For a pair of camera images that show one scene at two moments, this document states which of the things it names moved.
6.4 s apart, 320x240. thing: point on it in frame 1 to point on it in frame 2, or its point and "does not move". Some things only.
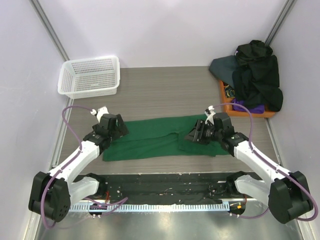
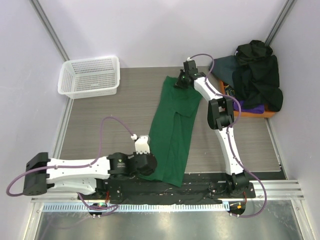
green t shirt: x=153 y=136 to x=174 y=114
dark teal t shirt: x=223 y=68 does not move
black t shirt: x=256 y=78 does not move
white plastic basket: x=89 y=77 does not move
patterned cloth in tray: x=229 y=92 does not move
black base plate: x=156 y=188 does not move
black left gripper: x=121 y=130 to x=149 y=171
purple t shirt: x=258 y=108 does not move
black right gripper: x=200 y=132 to x=181 y=81
